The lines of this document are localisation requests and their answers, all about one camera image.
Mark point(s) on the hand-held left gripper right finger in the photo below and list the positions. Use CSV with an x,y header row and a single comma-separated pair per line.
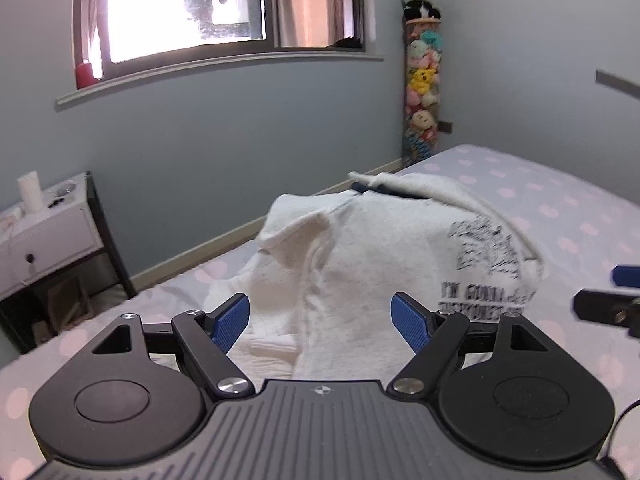
x,y
410,322

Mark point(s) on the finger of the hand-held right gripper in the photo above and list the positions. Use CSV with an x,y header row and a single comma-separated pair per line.
x,y
600,305
627,276

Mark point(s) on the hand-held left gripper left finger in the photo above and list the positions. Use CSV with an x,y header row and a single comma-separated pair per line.
x,y
230,322

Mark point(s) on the light grey printed sweatshirt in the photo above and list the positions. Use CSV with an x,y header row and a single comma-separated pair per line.
x,y
360,260

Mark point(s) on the wooden baseboard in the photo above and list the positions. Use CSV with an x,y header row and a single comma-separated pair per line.
x,y
225,237

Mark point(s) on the white nightstand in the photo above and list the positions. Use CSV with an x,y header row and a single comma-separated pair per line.
x,y
50,240

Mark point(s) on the small dark object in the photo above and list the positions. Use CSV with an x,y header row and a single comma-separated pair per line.
x,y
60,196

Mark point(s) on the column of stuffed toys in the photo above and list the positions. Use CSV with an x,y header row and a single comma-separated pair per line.
x,y
422,90

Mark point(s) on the grey windowsill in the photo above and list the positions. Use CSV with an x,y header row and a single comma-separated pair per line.
x,y
225,62

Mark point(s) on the red container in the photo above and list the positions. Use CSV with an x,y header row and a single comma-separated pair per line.
x,y
84,74

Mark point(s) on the panda plush toy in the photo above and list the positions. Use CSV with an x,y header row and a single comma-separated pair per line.
x,y
421,2

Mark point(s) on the wall socket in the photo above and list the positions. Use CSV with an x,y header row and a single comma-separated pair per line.
x,y
446,127

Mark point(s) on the window with dark frame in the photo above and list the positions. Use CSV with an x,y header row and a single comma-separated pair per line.
x,y
190,5

